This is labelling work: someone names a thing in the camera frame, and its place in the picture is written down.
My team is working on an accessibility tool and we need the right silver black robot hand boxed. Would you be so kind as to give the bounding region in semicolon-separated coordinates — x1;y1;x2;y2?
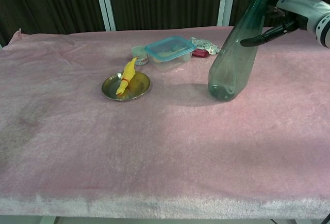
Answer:
240;0;324;47

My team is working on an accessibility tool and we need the green transparent spray bottle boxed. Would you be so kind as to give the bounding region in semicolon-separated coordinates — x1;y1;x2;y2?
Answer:
207;0;275;103

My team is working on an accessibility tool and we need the silver foil spout pouch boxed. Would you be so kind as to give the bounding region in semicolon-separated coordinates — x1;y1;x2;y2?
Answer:
190;37;220;56

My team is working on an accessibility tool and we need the small red packet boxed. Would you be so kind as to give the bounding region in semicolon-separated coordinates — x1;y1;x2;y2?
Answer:
192;49;209;59

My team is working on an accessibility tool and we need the clear container with blue lid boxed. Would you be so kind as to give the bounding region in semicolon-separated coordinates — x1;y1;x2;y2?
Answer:
144;36;197;73

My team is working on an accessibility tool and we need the round golden metal dish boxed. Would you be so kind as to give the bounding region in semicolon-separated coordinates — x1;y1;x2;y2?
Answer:
101;71;152;102

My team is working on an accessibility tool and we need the yellow rubber chicken toy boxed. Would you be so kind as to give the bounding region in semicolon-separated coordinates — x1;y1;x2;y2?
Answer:
115;57;139;97

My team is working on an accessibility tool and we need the pink fleece table cloth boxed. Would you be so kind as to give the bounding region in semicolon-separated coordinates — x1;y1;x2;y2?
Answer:
0;25;330;220

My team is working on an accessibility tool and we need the white metal frame post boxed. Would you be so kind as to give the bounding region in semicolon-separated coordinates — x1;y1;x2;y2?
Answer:
92;0;117;31
217;0;231;26

